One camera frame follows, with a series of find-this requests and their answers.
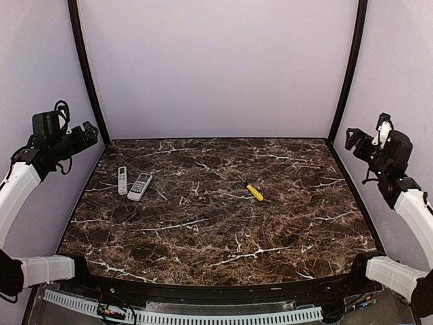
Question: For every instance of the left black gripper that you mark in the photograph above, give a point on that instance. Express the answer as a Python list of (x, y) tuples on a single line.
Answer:
[(91, 137)]

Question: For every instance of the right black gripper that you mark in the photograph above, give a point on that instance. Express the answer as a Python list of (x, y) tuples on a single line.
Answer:
[(359, 134)]

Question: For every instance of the white slim remote control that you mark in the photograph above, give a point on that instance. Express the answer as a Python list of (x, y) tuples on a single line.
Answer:
[(122, 181)]

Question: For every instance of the yellow handled screwdriver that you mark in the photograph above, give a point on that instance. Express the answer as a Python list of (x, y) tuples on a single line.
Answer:
[(252, 190)]

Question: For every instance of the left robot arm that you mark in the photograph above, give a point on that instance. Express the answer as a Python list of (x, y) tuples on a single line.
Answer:
[(30, 166)]

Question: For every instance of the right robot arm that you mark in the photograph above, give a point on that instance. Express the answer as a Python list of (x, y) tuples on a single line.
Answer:
[(387, 157)]

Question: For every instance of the grey remote control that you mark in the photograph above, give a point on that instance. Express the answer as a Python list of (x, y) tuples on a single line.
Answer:
[(139, 187)]

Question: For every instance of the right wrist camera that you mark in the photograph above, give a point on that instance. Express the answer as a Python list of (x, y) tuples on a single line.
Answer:
[(383, 127)]

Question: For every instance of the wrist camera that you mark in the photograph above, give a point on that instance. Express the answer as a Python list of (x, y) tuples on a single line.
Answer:
[(383, 127), (48, 124)]

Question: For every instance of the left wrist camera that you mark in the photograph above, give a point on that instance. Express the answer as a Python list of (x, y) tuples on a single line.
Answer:
[(48, 124)]

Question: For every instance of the left black frame post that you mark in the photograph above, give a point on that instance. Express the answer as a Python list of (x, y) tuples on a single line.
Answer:
[(79, 41)]

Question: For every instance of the black frame post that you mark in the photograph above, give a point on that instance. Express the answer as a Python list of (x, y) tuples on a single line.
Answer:
[(350, 70), (79, 41)]

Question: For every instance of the right black frame post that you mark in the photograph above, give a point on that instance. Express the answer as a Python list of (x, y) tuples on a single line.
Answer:
[(350, 70)]

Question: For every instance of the black front rail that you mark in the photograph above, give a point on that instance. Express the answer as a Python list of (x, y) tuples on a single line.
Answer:
[(324, 290)]

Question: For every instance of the white slotted cable duct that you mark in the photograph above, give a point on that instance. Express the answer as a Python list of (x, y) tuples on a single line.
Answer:
[(170, 313)]

